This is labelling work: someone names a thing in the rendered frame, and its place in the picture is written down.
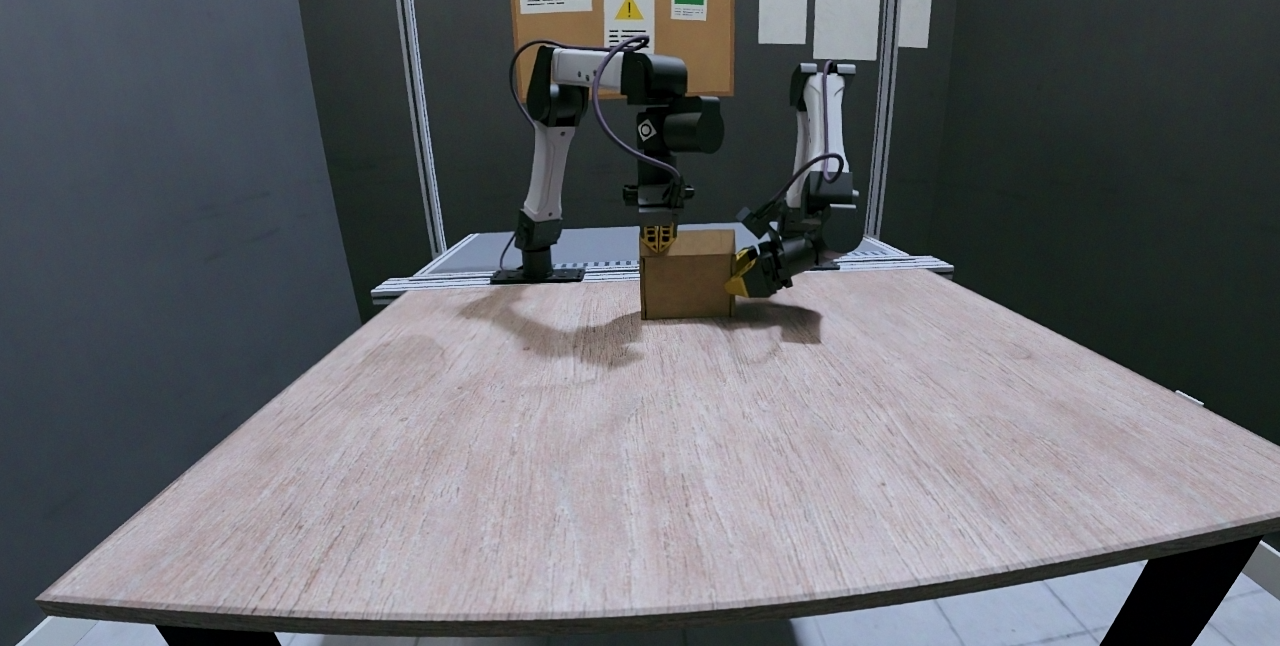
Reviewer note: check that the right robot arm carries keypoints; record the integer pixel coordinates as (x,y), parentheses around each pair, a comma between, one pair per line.
(692,125)

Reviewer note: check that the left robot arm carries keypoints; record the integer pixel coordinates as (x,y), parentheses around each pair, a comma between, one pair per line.
(840,232)

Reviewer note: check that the grey aluminium crossbar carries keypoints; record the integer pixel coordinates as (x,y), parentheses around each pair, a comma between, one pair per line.
(392,289)

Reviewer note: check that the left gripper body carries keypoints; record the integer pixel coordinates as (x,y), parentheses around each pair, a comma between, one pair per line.
(759,279)

